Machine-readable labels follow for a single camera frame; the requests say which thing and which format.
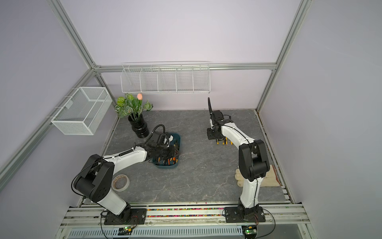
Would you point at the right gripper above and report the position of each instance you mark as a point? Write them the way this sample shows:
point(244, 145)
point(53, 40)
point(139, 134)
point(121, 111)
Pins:
point(209, 130)

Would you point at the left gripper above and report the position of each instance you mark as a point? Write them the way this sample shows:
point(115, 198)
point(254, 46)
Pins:
point(172, 153)

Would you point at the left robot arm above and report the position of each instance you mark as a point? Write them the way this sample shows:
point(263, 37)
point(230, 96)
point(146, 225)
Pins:
point(95, 179)

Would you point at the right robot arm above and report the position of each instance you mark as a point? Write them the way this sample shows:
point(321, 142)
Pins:
point(253, 160)

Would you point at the teal plastic storage box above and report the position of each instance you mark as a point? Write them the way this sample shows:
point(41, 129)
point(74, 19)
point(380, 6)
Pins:
point(168, 152)

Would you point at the black vase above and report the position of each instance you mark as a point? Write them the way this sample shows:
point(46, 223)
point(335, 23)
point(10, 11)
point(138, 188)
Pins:
point(139, 126)

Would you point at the green artificial plant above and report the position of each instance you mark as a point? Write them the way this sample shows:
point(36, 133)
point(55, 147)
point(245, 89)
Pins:
point(132, 106)

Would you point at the masking tape roll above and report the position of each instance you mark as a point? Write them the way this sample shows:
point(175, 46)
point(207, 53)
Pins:
point(120, 183)

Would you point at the beige work glove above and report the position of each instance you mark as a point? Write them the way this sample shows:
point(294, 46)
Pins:
point(270, 179)

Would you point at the white mesh basket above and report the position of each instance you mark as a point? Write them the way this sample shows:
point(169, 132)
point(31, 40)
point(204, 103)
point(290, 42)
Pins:
point(83, 111)

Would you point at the white wire wall shelf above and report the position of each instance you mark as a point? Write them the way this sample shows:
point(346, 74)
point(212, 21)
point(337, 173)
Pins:
point(165, 77)

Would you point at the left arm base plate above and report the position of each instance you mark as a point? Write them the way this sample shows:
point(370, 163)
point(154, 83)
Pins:
point(134, 216)

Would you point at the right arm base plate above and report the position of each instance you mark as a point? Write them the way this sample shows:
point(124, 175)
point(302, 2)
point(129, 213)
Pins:
point(239, 214)

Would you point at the aluminium front rail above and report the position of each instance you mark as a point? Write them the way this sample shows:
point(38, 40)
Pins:
point(188, 215)

